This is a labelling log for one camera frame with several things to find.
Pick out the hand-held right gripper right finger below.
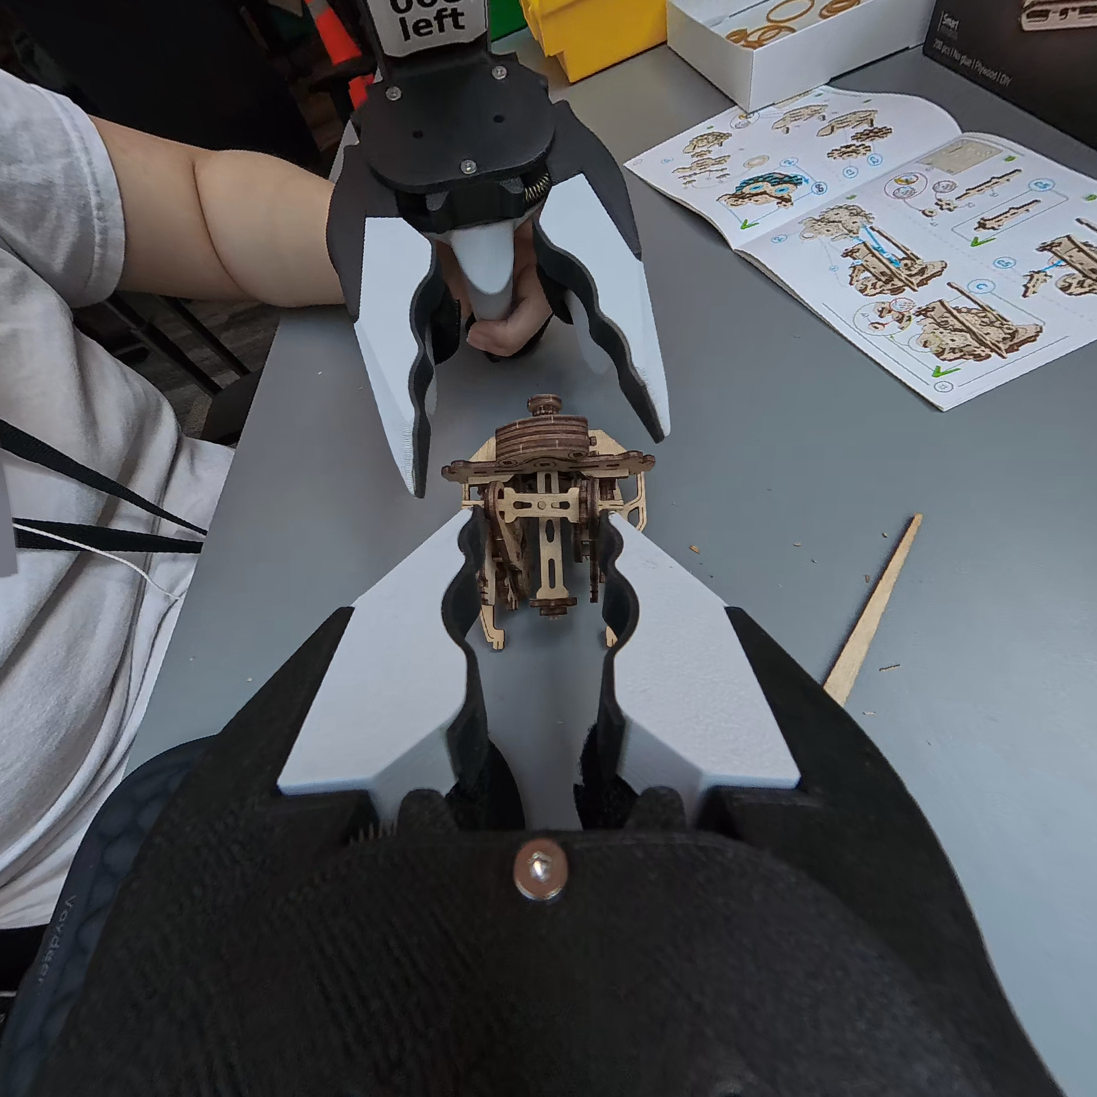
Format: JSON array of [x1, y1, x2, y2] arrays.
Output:
[[576, 516, 802, 832]]

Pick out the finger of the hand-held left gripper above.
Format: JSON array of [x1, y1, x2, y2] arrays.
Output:
[[533, 170, 671, 447], [353, 217, 451, 501]]

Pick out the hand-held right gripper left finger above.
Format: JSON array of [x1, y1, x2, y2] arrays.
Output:
[[276, 510, 526, 832]]

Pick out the wooden mechanical model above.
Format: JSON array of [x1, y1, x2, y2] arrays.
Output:
[[440, 394, 657, 654]]

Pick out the assembly instruction booklet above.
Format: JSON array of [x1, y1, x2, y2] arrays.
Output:
[[624, 85, 1097, 414]]

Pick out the person's left forearm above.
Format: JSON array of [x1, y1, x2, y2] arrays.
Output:
[[85, 114, 351, 310]]

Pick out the grey desk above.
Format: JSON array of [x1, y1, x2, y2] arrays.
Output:
[[127, 48, 1097, 1097]]

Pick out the person's left hand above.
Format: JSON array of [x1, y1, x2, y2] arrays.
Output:
[[438, 245, 556, 361]]

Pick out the yellow plastic bin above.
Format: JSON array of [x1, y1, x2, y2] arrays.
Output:
[[522, 0, 669, 86]]

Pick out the thin wooden stick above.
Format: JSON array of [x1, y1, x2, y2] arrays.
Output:
[[820, 514, 924, 710]]

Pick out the black chair base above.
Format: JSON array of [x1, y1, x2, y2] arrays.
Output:
[[73, 292, 280, 448]]

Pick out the white cardboard box tray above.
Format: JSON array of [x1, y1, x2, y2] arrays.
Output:
[[667, 0, 940, 114]]

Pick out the person in white shirt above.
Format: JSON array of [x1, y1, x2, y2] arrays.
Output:
[[0, 70, 236, 932]]

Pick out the loose wooden puzzle rings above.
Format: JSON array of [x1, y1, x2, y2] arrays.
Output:
[[724, 0, 868, 50]]

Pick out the dark padded chair seat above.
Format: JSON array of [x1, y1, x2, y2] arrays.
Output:
[[0, 736, 220, 1097]]

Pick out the black model kit box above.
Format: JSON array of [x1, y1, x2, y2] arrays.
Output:
[[922, 0, 1097, 119]]

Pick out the thin white cord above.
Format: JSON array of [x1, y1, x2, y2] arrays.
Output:
[[14, 525, 187, 603]]

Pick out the black lanyard strap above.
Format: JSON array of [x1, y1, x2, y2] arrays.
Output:
[[0, 421, 207, 556]]

